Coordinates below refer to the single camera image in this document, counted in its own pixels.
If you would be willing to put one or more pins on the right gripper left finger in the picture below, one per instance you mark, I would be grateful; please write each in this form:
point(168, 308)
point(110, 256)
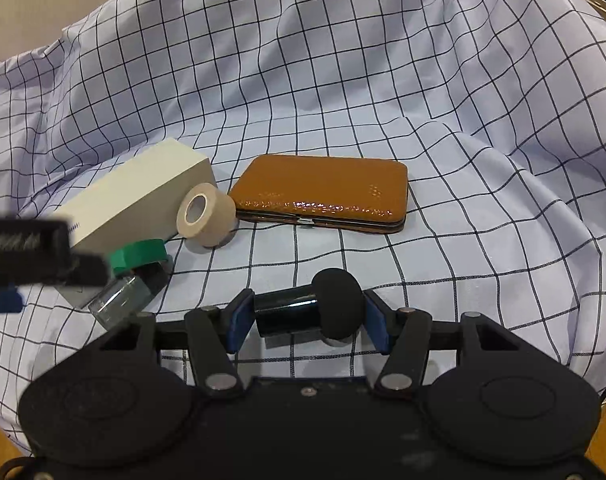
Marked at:
point(212, 335)

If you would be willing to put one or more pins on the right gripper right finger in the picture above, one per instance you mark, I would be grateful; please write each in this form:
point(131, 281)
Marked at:
point(403, 335)

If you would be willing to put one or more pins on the black makeup sponge brush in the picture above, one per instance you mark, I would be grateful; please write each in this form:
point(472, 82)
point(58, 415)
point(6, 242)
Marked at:
point(332, 304)

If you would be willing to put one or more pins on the grey translucent bottle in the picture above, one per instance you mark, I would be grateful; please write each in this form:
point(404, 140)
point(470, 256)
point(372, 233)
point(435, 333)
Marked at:
point(129, 294)

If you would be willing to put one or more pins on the green tape roll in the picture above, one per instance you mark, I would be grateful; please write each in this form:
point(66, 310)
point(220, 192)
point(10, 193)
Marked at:
point(134, 255)

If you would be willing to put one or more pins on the beige tape roll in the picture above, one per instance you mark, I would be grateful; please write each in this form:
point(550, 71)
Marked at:
point(206, 215)

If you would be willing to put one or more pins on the white vivo phone box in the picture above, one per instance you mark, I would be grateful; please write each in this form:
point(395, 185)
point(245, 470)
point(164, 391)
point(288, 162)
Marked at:
point(136, 201)

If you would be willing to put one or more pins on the brown leather wallet case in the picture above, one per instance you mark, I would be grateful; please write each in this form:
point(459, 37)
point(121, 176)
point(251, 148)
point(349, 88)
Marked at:
point(358, 194)

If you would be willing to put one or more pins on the checkered lavender sheet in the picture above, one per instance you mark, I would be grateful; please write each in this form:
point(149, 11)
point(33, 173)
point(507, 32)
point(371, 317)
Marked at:
point(497, 108)

